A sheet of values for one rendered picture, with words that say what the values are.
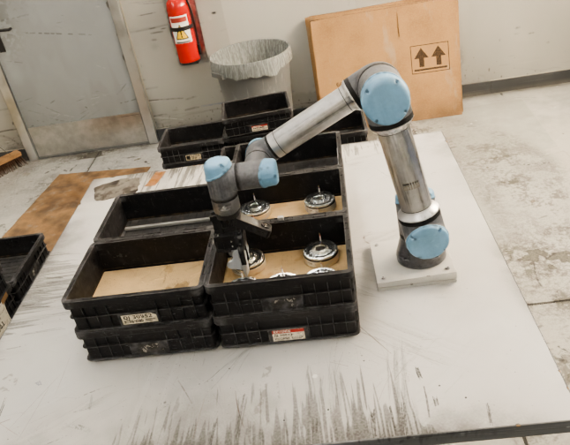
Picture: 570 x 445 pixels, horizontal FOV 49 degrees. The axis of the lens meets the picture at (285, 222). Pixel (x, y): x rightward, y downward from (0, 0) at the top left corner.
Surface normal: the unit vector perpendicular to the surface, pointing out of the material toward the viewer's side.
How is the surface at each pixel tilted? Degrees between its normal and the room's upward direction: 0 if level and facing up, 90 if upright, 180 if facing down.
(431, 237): 94
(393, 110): 79
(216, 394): 0
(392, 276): 4
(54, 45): 90
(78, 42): 90
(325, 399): 0
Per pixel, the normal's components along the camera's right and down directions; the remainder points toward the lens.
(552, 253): -0.16, -0.84
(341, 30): -0.04, 0.39
